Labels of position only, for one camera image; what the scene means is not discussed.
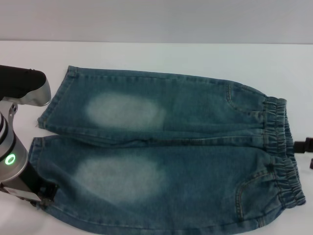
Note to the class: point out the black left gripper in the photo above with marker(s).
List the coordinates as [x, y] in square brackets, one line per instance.
[29, 186]

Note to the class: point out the blue denim shorts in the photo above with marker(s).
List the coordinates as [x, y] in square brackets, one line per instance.
[171, 186]

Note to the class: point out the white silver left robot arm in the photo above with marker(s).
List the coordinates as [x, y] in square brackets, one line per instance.
[12, 151]

